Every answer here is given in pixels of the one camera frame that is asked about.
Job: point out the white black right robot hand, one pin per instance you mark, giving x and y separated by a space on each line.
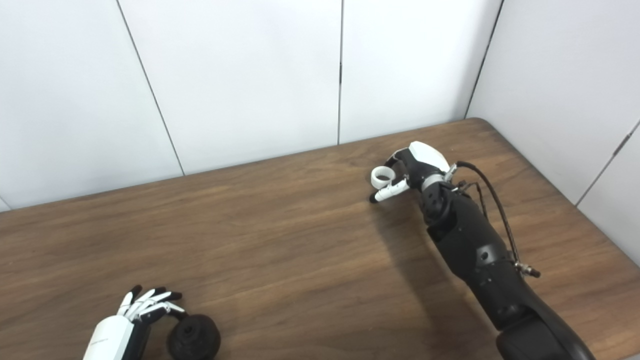
425 160

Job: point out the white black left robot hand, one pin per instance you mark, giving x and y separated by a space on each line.
110 340

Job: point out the round black plastic part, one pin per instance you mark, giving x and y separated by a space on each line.
197 340

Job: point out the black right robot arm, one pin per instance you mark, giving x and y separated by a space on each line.
475 250

